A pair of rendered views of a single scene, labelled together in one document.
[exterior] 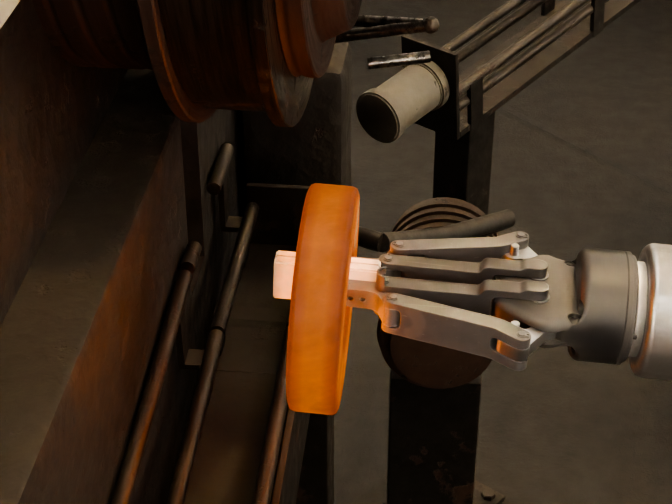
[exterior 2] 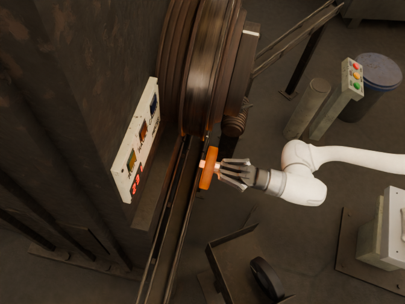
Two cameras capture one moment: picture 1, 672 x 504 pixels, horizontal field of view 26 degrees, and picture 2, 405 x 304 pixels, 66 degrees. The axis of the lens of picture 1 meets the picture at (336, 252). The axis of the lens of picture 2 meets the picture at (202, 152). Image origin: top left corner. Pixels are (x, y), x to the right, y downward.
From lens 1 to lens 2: 0.51 m
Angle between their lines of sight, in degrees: 27
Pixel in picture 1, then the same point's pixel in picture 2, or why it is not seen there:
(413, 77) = not seen: hidden behind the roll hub
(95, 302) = (165, 173)
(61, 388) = (158, 196)
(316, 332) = (205, 183)
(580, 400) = (261, 116)
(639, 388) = (273, 115)
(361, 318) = not seen: hidden behind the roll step
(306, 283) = (205, 175)
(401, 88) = not seen: hidden behind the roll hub
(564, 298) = (252, 178)
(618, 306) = (262, 184)
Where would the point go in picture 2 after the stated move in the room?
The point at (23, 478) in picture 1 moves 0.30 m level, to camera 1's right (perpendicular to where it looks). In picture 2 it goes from (150, 219) to (248, 233)
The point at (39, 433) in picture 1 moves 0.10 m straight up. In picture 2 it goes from (153, 208) to (152, 196)
